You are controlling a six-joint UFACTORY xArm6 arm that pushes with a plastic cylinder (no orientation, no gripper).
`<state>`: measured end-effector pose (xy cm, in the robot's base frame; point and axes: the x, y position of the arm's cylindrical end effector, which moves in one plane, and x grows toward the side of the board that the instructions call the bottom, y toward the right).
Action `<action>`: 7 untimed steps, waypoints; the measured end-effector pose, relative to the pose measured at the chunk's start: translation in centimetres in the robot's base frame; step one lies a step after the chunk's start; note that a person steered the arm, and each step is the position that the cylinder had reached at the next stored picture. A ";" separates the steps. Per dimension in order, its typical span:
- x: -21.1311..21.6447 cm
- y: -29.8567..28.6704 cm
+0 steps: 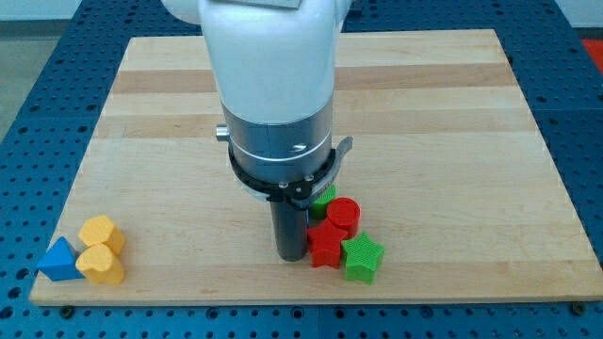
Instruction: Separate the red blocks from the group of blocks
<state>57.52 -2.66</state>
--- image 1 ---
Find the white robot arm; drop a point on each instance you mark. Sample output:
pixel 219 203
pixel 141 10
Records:
pixel 273 62

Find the green cylinder block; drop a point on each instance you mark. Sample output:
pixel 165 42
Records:
pixel 318 208

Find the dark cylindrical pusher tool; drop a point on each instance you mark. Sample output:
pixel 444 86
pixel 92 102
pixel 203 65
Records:
pixel 290 230

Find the red cylinder block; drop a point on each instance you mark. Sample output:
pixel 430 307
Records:
pixel 344 213

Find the red star block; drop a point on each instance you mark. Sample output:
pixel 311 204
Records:
pixel 324 243

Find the green star block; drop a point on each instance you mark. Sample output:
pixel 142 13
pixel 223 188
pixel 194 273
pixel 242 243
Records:
pixel 362 257

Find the yellow heart block rear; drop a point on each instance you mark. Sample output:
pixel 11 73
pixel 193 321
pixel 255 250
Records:
pixel 102 230

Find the yellow heart block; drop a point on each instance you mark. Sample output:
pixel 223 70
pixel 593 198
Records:
pixel 99 264
pixel 102 230

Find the yellow heart block front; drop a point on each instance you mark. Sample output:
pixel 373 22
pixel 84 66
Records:
pixel 99 264

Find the blue triangle block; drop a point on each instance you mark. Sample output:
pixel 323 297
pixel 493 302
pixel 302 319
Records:
pixel 58 263

